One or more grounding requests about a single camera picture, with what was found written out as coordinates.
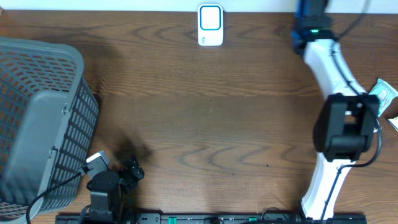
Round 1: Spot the teal wet wipes pack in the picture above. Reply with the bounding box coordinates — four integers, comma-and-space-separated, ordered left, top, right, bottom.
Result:
369, 78, 397, 117

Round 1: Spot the yellow snack bag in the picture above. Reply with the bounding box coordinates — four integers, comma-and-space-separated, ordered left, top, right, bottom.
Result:
388, 116, 398, 132

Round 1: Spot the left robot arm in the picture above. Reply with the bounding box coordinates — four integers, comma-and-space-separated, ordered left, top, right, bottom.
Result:
78, 156, 144, 223

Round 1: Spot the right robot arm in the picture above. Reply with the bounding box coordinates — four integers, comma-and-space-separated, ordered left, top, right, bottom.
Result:
290, 0, 382, 223

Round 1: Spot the white barcode scanner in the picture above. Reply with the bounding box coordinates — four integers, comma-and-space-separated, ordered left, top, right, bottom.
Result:
197, 3, 224, 47

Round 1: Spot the grey plastic shopping basket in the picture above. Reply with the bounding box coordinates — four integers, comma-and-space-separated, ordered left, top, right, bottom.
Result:
1, 37, 100, 223

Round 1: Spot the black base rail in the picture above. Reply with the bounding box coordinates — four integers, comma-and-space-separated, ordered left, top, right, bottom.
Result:
55, 210, 368, 224

